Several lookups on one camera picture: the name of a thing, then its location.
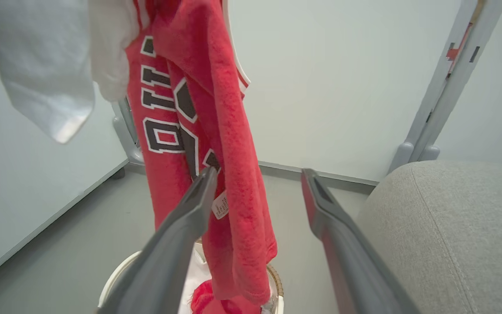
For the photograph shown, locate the red basketball jersey black letters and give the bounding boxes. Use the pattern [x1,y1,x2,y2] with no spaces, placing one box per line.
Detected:
[125,0,251,232]

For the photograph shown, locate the white garment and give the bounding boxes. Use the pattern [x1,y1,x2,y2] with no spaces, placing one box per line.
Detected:
[88,0,141,103]

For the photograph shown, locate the white laundry basket woven rim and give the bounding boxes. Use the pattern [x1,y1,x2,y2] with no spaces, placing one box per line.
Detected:
[98,250,285,314]

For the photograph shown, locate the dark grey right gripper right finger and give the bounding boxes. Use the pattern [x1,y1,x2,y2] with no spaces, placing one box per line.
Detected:
[301,169,421,314]

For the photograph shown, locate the pale grey-white cloth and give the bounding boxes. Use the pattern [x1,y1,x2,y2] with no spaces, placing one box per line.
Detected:
[0,0,96,144]

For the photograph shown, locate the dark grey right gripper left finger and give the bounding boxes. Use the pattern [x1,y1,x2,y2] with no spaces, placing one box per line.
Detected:
[96,167,218,314]

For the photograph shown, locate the grey partition stand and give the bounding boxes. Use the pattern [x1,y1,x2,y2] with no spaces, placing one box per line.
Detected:
[388,0,502,174]
[111,97,145,179]

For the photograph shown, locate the grey fabric sofa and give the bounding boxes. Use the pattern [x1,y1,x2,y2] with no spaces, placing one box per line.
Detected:
[356,160,502,314]

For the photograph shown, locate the red fluffy garment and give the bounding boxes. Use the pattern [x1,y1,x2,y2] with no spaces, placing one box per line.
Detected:
[151,0,278,314]

